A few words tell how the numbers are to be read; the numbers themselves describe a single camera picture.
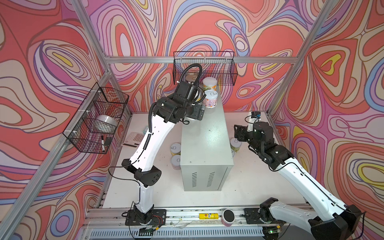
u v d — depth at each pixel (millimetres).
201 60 884
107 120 733
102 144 720
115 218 748
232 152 911
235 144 934
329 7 688
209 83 763
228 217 691
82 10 695
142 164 447
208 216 720
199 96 734
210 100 719
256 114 616
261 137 519
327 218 389
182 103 479
